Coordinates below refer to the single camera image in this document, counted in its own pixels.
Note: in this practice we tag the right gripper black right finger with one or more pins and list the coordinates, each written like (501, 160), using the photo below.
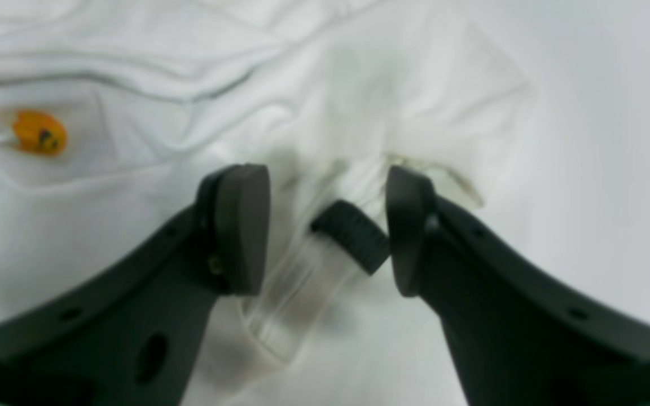
(515, 334)

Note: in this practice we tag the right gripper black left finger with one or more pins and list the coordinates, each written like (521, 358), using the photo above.
(131, 335)

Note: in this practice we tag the white T-shirt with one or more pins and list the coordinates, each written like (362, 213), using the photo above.
(112, 111)

